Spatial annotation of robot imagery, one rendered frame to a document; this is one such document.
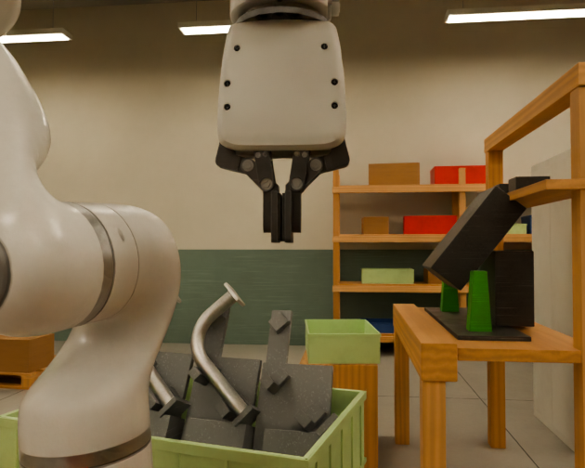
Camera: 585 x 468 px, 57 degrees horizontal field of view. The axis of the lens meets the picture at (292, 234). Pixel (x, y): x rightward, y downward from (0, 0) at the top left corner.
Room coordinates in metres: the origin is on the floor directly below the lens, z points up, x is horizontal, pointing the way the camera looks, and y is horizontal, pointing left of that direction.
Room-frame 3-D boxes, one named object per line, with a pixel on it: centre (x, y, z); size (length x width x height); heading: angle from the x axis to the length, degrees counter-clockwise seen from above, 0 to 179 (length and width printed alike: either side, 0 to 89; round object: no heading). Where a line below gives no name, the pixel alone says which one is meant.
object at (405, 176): (6.48, -2.00, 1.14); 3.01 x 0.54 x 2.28; 84
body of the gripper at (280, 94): (0.43, 0.01, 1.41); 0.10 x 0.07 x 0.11; 87
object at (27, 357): (5.38, 2.85, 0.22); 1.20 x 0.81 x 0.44; 79
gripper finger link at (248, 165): (0.43, 0.02, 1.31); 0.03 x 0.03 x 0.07; 87
